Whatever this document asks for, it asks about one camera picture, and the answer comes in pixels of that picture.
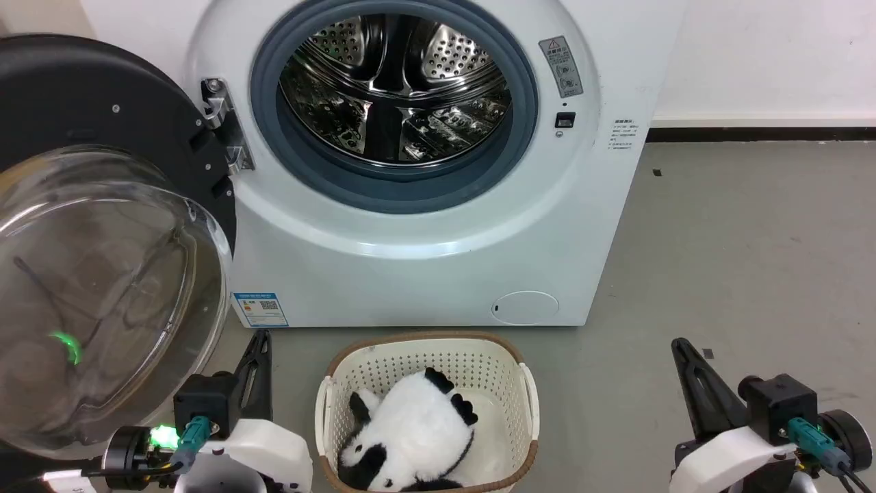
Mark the blue energy label sticker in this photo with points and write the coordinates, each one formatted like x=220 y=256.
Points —
x=261 y=309

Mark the black and white panda plush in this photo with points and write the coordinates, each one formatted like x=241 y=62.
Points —
x=414 y=424

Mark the round white filter cover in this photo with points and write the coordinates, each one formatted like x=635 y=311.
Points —
x=525 y=307

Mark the white front-load washing machine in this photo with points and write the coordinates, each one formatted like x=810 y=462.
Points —
x=410 y=274

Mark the cream plastic laundry basket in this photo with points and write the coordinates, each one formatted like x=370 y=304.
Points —
x=383 y=359

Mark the black wall baseboard strip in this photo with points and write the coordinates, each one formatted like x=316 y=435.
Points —
x=759 y=134

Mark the small printed text label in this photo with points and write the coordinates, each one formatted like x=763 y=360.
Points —
x=622 y=134

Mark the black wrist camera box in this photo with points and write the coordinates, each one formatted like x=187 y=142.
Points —
x=780 y=407
x=205 y=400

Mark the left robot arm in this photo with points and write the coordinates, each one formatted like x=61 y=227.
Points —
x=126 y=452

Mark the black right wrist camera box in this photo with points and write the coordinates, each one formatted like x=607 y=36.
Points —
x=780 y=407

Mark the metal door hinge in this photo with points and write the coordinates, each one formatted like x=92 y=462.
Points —
x=217 y=103

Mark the stainless steel washer drum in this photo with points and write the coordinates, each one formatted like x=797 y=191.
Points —
x=404 y=89

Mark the black door latch socket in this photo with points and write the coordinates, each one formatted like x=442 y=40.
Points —
x=565 y=120

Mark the black round glass washer door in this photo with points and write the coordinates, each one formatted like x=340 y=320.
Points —
x=68 y=89

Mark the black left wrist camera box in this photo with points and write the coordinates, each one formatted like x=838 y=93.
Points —
x=205 y=400

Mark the grey warning sticker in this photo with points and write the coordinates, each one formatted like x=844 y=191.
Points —
x=562 y=67

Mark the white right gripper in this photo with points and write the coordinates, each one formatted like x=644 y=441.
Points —
x=718 y=460

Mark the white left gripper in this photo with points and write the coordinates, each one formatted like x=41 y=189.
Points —
x=270 y=448

